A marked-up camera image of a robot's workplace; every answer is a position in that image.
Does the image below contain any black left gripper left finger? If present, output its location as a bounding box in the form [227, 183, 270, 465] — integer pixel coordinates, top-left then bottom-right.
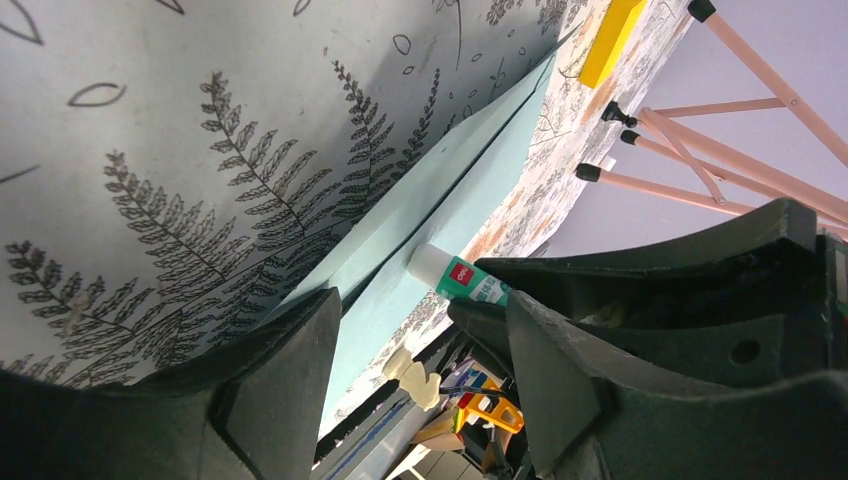
[1, 288, 342, 479]

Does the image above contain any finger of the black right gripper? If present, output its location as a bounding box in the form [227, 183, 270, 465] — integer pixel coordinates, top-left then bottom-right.
[447, 299, 514, 378]

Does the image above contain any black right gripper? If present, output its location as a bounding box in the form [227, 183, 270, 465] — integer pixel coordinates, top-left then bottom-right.
[475, 198, 847, 388]

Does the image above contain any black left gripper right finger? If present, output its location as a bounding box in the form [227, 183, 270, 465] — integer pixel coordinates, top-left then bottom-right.
[506, 292, 847, 479]

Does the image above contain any green white glue stick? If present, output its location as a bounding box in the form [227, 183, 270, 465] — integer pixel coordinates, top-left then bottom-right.
[407, 244, 509, 306]

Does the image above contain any teal paper envelope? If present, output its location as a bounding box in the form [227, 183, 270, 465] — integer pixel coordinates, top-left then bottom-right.
[273, 56, 555, 435]

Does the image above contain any white glue stick cap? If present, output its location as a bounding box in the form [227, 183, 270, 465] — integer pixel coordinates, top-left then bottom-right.
[599, 156, 617, 171]

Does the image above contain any pink music stand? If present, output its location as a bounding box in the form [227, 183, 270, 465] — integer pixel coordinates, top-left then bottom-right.
[560, 1, 847, 248]

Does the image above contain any yellow tool below table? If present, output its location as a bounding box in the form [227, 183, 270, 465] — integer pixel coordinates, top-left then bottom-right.
[457, 393, 525, 434]

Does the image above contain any cream chess knight piece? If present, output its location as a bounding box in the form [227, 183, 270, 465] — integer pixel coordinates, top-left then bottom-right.
[382, 347, 442, 411]

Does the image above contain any black chess pawn piece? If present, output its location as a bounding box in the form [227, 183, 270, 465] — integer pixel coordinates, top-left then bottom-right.
[601, 100, 638, 129]

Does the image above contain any yellow rectangular block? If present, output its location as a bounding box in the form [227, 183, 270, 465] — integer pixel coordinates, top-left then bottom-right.
[578, 0, 648, 88]

